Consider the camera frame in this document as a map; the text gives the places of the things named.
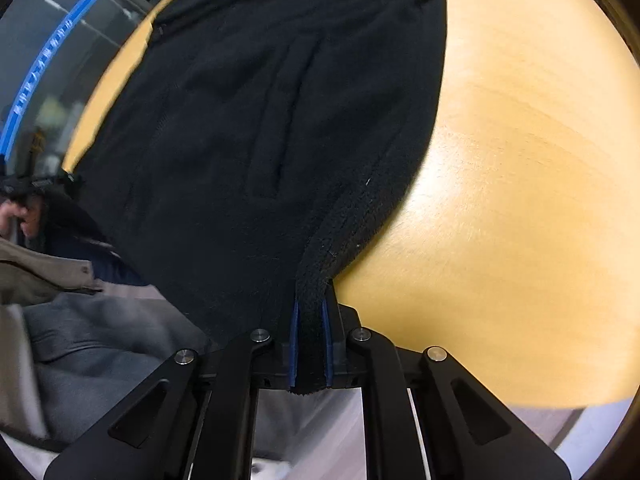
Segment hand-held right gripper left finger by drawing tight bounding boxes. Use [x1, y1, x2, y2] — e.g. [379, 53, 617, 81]
[44, 300, 301, 480]

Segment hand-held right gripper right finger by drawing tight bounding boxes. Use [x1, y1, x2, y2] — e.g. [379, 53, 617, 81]
[320, 292, 571, 480]

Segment black fleece zip jacket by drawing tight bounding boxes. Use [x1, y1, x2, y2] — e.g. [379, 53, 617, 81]
[47, 0, 448, 396]

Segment person's left forearm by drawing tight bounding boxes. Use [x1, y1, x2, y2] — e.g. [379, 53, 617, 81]
[0, 236, 105, 307]

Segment person's left hand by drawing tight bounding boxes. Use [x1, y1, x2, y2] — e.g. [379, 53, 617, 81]
[0, 199, 45, 240]

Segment glass partition with blue stripe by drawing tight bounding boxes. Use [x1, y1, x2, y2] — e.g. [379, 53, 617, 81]
[0, 0, 168, 171]

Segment person's grey clothing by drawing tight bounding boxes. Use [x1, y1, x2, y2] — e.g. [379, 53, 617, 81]
[22, 287, 213, 443]

